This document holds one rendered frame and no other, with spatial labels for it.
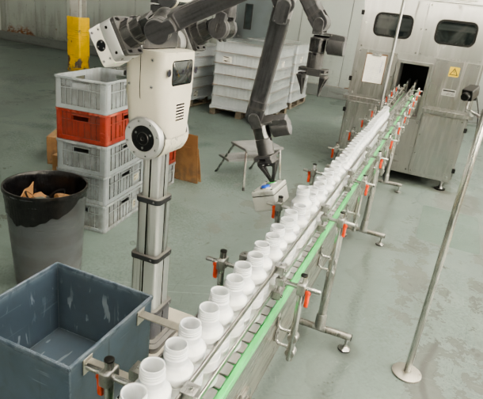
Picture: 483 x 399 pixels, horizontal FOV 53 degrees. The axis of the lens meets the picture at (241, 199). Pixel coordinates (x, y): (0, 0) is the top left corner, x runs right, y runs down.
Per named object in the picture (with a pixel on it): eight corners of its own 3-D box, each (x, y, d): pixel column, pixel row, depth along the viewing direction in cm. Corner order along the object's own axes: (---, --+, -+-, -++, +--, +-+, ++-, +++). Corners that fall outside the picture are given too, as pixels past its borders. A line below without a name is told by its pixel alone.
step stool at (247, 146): (250, 168, 545) (255, 132, 530) (281, 187, 498) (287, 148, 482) (214, 170, 521) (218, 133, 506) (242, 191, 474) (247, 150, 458)
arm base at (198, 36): (181, 21, 184) (193, 51, 186) (199, 12, 181) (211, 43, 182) (192, 21, 192) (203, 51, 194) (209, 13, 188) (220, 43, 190)
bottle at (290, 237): (291, 271, 134) (301, 218, 128) (286, 282, 128) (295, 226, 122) (271, 266, 135) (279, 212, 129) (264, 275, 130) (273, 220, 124)
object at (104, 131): (106, 147, 332) (107, 115, 323) (55, 137, 340) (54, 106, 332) (146, 130, 387) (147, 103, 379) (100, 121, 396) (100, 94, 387)
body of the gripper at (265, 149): (280, 154, 169) (276, 134, 167) (271, 161, 160) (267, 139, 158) (264, 157, 171) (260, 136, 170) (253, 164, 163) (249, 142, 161)
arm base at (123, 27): (140, 55, 155) (125, 18, 153) (160, 45, 151) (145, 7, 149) (123, 56, 147) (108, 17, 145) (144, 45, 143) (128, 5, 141)
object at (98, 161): (106, 178, 339) (106, 148, 331) (55, 167, 347) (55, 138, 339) (145, 157, 394) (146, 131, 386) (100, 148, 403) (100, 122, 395)
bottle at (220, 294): (195, 370, 94) (203, 298, 88) (198, 349, 99) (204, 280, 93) (226, 372, 94) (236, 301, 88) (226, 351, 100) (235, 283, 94)
